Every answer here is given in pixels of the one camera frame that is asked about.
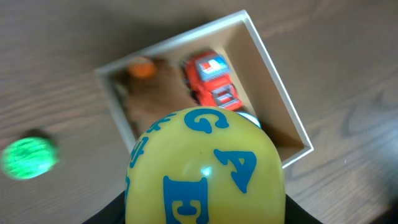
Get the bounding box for green plastic turbine wheel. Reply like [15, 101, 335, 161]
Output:
[1, 137, 59, 180]

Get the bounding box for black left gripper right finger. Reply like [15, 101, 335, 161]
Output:
[285, 195, 322, 224]

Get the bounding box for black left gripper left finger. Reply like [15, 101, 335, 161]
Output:
[83, 192, 126, 224]

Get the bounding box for yellow ball with blue letters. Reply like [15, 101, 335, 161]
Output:
[125, 107, 285, 224]

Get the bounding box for brown plush bear toy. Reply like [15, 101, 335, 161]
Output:
[118, 56, 198, 139]

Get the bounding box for red toy fire truck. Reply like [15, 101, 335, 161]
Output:
[182, 50, 244, 111]

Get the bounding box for white cardboard box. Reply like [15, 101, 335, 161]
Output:
[95, 10, 313, 168]

